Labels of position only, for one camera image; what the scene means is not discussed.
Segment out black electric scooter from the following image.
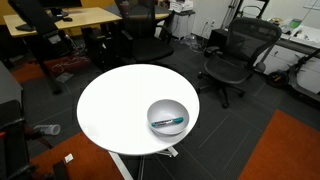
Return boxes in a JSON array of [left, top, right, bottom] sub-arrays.
[[265, 49, 320, 108]]

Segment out white small cabinet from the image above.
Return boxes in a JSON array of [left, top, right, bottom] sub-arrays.
[[171, 10, 196, 40]]

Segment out teal marker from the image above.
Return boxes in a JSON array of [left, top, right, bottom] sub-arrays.
[[151, 116, 184, 128]]

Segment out black mesh office chair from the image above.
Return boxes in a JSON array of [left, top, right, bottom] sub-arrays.
[[196, 16, 283, 109]]

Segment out white workbench with cabinets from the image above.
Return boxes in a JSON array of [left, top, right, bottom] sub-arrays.
[[255, 23, 320, 96]]

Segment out gray floor plate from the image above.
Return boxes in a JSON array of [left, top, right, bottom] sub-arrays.
[[55, 72, 75, 84]]

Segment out black clamp orange handle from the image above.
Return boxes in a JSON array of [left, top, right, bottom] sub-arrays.
[[0, 116, 54, 150]]

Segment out black floor box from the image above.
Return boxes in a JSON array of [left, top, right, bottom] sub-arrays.
[[209, 28, 231, 52]]

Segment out black slanted stand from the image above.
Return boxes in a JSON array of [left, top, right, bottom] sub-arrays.
[[8, 0, 73, 95]]

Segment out white paper scrap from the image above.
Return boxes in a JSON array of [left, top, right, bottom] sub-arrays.
[[64, 153, 75, 164]]

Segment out light wooden desk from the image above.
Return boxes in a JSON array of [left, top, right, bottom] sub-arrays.
[[3, 6, 123, 38]]

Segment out metal tripod stand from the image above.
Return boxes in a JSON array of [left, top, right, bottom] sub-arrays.
[[221, 0, 245, 30]]

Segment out black high-back office chair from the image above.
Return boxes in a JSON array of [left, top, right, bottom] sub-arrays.
[[114, 0, 175, 65]]

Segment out white table base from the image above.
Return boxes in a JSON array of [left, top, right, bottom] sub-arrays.
[[108, 145, 179, 180]]

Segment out gray side table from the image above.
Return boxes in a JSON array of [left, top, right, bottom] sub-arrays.
[[0, 61, 24, 111]]

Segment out black computer tower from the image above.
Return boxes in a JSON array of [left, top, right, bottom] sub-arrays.
[[82, 26, 113, 72]]

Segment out tangled floor cables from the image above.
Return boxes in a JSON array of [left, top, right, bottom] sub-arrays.
[[49, 49, 92, 78]]

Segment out white printer box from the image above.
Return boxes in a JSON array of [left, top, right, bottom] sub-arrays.
[[168, 0, 195, 14]]

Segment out white bowl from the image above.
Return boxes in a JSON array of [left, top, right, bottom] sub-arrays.
[[146, 98, 190, 136]]

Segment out black computer monitor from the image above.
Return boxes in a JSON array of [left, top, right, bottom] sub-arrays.
[[39, 0, 83, 18]]

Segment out black upright post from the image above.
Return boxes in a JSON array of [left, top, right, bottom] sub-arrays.
[[52, 160, 70, 180]]

